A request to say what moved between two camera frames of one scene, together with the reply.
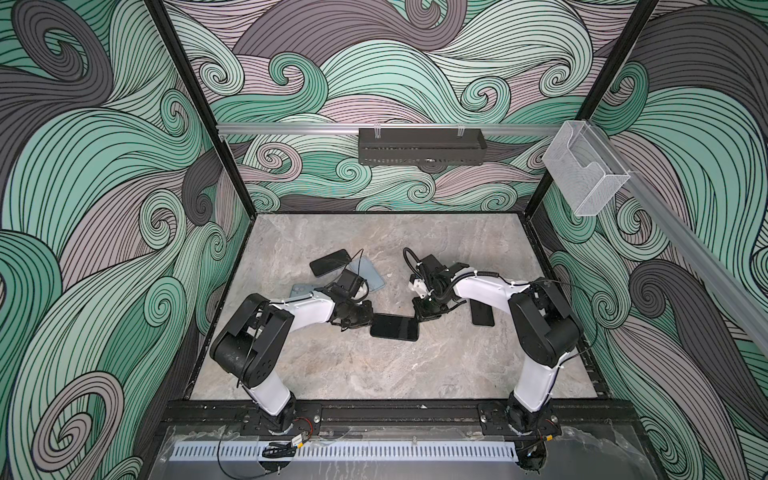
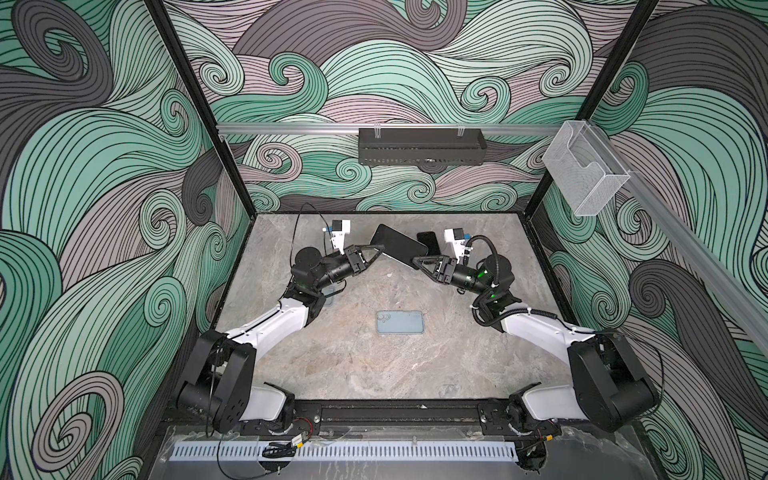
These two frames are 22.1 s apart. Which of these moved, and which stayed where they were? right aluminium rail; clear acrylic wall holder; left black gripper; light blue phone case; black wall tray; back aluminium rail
Moved: left black gripper; light blue phone case
Stayed: right aluminium rail; clear acrylic wall holder; back aluminium rail; black wall tray
